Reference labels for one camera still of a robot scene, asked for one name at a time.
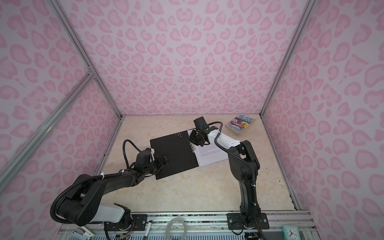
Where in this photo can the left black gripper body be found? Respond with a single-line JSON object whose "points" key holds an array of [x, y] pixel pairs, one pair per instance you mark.
{"points": [[149, 170]]}

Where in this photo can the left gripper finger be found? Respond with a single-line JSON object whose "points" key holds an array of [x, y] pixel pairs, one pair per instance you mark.
{"points": [[162, 160], [159, 171]]}

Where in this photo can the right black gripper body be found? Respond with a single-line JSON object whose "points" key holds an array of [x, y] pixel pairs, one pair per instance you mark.
{"points": [[202, 141]]}

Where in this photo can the printed paper sheet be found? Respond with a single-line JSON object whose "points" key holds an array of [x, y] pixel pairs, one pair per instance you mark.
{"points": [[209, 154]]}

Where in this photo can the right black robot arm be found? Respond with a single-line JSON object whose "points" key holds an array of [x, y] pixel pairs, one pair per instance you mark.
{"points": [[244, 166]]}

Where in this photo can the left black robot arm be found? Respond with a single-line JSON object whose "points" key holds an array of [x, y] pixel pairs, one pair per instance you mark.
{"points": [[80, 203]]}

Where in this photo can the colourful paperback book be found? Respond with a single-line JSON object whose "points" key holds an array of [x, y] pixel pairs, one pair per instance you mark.
{"points": [[238, 124]]}

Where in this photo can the white marker pen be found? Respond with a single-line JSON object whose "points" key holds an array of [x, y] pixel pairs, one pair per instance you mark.
{"points": [[148, 227]]}

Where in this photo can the white box device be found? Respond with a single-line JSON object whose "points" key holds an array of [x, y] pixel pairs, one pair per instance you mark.
{"points": [[82, 233]]}

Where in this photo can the teal desk clock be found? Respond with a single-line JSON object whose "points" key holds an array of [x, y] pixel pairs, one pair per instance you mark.
{"points": [[291, 232]]}

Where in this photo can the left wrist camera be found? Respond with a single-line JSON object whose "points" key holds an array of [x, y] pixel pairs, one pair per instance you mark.
{"points": [[152, 158]]}

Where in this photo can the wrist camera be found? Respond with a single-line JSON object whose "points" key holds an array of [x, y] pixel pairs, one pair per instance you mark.
{"points": [[152, 158], [200, 124]]}

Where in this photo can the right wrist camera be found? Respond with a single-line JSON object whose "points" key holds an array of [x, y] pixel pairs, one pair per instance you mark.
{"points": [[200, 124]]}

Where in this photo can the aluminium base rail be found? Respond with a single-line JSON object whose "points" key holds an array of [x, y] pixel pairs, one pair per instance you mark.
{"points": [[206, 226]]}

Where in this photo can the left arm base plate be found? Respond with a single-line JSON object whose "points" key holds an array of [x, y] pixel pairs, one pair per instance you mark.
{"points": [[135, 222]]}

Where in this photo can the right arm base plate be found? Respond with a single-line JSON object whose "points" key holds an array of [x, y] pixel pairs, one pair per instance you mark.
{"points": [[237, 222]]}

